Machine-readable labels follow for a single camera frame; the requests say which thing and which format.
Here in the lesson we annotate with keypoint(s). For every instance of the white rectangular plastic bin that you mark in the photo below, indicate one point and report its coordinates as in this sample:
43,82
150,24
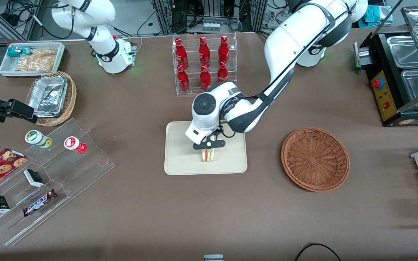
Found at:
5,69

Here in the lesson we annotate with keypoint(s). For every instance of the stacked aluminium foil containers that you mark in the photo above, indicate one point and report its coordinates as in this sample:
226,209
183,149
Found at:
47,96

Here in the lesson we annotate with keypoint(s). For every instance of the triangular sandwich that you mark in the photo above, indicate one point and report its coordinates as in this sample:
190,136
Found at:
209,155

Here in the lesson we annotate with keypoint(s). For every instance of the small grey box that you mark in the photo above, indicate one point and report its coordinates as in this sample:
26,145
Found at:
213,258

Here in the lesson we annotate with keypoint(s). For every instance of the clear acrylic stepped display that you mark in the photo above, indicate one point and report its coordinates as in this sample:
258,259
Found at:
82,170

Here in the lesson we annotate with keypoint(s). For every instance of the red cola bottle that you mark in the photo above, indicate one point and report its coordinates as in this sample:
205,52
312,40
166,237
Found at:
224,52
204,52
183,81
181,54
222,74
205,80

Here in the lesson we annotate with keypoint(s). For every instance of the green lidded yogurt cup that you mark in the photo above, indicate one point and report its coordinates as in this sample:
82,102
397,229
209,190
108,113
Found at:
36,137

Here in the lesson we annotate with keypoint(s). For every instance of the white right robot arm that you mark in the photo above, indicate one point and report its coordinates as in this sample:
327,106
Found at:
111,54

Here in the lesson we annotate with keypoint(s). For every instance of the red round knob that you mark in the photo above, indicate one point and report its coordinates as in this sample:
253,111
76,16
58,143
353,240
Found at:
377,83

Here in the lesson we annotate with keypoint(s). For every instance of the clear acrylic bottle rack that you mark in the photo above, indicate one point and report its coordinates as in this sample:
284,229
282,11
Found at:
194,78

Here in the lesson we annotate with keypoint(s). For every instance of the teal snack packet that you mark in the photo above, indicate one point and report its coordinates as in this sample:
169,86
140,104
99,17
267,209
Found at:
15,51

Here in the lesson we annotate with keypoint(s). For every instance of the light wicker basket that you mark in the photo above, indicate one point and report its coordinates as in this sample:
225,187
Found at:
70,98

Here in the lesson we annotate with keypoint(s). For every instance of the brown round wicker basket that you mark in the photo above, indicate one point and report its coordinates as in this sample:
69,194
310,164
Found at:
314,159

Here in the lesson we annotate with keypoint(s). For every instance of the Snickers chocolate bar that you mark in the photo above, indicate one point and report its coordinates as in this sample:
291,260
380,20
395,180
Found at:
38,203

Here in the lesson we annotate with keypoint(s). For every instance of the black food warmer appliance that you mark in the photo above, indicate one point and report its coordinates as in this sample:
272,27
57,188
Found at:
379,54

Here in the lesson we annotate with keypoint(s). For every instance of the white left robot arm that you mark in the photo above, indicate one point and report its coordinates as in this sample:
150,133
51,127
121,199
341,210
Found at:
285,40

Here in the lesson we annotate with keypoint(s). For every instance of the beige plastic serving tray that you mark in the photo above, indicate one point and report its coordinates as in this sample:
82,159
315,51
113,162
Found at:
180,159

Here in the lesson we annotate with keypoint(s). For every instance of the red lidded yogurt cup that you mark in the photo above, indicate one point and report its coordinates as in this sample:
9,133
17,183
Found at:
73,143

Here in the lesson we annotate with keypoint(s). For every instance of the clear bag of crackers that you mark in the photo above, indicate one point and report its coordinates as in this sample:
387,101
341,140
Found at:
45,58
24,63

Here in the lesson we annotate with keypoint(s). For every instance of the aluminium frame rack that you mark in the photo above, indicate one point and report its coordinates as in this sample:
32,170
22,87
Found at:
209,12

